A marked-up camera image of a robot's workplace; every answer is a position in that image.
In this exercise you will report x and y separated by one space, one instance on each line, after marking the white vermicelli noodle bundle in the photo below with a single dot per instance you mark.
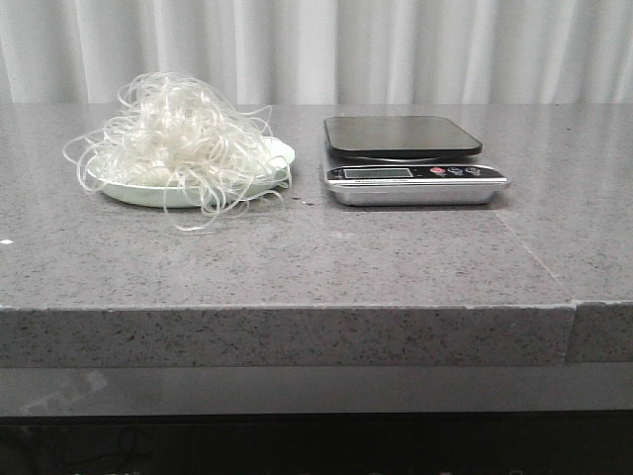
182 139

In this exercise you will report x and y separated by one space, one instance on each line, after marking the pale green round plate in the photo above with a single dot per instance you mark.
148 194

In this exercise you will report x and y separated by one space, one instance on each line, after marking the black silver kitchen scale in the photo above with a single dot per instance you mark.
405 161

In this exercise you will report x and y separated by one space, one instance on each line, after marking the white pleated curtain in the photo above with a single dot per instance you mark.
323 52

